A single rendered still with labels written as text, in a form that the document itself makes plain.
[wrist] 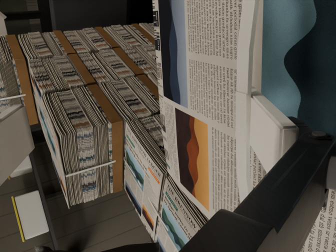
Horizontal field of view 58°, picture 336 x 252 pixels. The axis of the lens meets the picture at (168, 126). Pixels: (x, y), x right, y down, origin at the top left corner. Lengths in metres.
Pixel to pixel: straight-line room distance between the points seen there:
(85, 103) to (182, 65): 0.94
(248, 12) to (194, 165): 0.18
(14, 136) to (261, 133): 0.13
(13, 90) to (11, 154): 1.45
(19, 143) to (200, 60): 0.15
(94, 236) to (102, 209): 0.32
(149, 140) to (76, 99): 0.36
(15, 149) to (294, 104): 0.16
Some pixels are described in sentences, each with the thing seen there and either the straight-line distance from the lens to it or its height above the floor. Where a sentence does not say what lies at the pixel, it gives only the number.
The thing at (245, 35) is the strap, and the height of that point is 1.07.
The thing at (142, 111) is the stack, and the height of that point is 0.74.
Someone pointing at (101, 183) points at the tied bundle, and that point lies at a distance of 1.28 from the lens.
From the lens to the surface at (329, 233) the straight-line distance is 0.21.
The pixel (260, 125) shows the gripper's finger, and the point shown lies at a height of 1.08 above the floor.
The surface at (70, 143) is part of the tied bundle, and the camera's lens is 1.09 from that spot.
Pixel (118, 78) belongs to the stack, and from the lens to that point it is 1.38.
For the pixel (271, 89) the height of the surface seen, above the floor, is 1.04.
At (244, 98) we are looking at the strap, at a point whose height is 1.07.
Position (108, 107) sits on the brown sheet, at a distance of 1.17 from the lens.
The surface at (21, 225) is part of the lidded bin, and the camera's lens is 3.28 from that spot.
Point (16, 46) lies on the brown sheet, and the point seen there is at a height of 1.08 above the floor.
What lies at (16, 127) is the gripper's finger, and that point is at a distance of 0.19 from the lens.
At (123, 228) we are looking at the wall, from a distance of 4.01.
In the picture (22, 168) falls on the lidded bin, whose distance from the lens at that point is 3.31.
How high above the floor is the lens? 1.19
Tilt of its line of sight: 26 degrees down
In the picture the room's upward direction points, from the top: 105 degrees counter-clockwise
